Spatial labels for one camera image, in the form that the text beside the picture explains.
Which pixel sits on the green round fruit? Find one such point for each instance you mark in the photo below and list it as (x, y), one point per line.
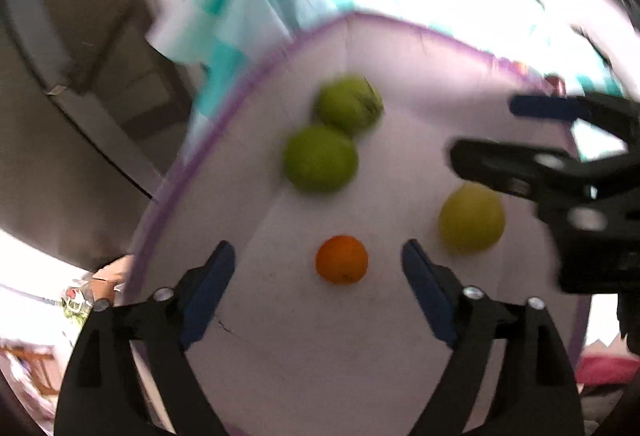
(320, 160)

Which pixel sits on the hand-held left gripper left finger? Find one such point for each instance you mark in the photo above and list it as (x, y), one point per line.
(212, 283)

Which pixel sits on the orange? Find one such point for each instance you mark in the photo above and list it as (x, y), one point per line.
(342, 260)

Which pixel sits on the brown cardboard box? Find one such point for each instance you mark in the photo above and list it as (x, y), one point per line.
(112, 281)

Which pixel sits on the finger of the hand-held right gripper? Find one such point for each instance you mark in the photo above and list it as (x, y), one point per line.
(495, 164)
(542, 107)

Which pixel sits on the pink cloth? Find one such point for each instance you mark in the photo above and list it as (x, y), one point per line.
(607, 366)

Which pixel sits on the yellow-green round fruit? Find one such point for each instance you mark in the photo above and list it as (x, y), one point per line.
(471, 217)

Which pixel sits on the green fruit with dark stem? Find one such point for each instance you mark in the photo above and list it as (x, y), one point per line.
(348, 104)

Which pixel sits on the teal and white checked cloth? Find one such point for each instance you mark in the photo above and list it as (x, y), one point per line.
(240, 16)

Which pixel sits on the white mat with purple edge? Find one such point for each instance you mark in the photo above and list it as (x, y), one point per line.
(310, 346)

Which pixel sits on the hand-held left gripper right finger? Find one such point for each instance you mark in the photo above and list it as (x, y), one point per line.
(425, 286)

